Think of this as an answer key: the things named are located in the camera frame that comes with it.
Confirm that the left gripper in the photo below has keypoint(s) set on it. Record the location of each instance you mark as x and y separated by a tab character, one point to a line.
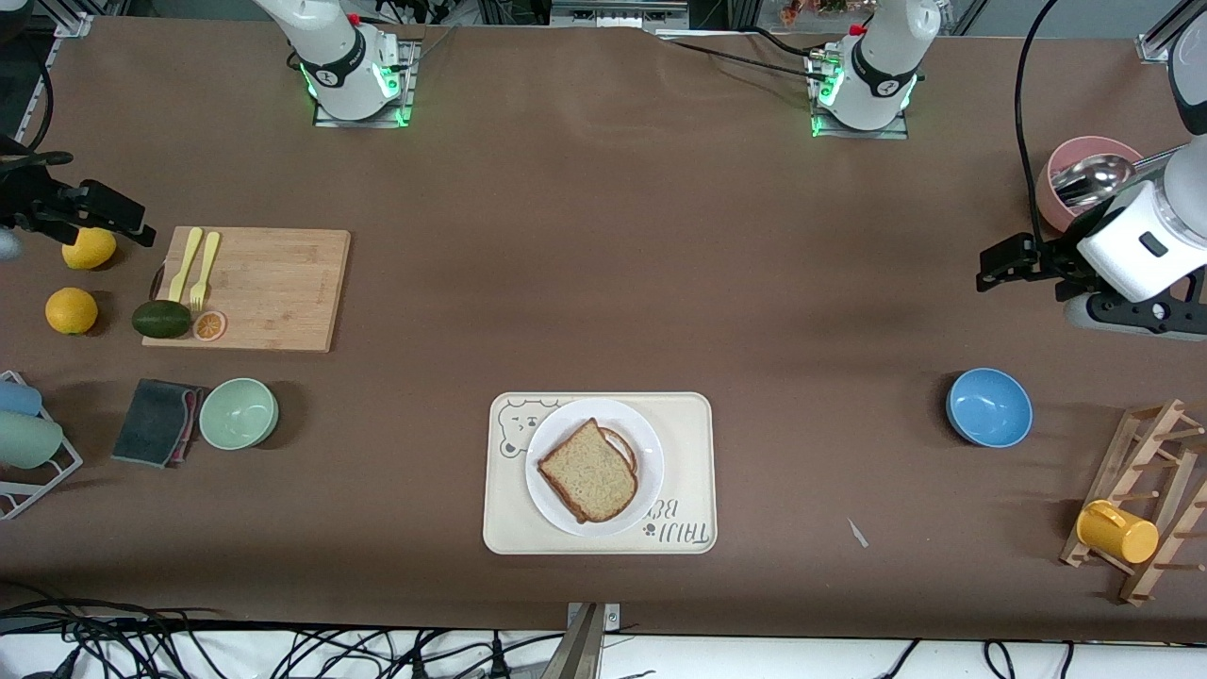
1058	258

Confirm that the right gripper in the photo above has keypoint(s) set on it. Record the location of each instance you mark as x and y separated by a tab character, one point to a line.
28	207

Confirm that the brown bread slice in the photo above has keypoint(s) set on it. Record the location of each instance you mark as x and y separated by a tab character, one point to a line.
586	471
636	462

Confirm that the toy fried egg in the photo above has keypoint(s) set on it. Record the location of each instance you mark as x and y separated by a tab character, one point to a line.
618	439

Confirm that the white round plate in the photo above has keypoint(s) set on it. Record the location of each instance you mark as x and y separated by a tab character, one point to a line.
641	500

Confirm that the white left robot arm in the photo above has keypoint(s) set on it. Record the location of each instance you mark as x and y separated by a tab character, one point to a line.
882	66

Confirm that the yellow lemon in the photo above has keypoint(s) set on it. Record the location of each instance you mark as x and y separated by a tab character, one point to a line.
88	255
72	311

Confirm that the pink bowl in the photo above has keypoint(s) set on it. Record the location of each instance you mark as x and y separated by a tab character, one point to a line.
1049	184

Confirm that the metal scoop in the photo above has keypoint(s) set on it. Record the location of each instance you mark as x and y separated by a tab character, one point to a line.
1099	177

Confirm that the pale yellow plastic knife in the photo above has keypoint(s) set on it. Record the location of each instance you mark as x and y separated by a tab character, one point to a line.
186	264

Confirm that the pale yellow plastic fork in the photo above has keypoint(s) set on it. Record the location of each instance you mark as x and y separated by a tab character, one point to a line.
206	269

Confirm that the dark green avocado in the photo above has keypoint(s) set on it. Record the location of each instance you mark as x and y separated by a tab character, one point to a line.
160	320

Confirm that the blue bowl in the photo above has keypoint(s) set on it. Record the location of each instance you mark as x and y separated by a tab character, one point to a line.
990	407

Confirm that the orange fruit slice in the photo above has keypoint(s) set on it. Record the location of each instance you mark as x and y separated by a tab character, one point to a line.
209	326

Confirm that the wooden cutting board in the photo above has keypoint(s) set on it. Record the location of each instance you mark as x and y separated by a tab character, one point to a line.
273	292

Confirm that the light blue cup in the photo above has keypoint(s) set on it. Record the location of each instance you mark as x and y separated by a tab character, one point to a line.
17	398

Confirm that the dark grey folded cloth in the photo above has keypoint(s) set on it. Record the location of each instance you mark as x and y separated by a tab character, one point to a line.
151	422

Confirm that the pink folded cloth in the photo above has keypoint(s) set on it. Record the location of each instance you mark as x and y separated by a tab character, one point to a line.
195	415

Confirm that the sage green cup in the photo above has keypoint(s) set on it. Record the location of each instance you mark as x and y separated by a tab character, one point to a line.
26	439

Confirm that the mint green bowl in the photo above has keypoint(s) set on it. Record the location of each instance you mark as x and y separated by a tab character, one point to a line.
238	413

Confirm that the wooden peg cup rack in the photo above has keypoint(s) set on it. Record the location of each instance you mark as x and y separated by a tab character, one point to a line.
1155	490

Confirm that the yellow mug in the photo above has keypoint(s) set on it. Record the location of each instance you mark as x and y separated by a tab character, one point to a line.
1117	534

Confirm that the cream tray with bear print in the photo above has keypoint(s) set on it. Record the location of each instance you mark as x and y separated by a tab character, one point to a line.
684	443

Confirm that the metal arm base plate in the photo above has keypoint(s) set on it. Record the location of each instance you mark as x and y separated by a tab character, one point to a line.
858	135
409	90

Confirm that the aluminium frame profile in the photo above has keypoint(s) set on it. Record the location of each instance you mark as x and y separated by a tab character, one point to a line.
1158	38

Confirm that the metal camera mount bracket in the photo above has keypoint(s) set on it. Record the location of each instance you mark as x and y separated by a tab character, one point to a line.
585	651

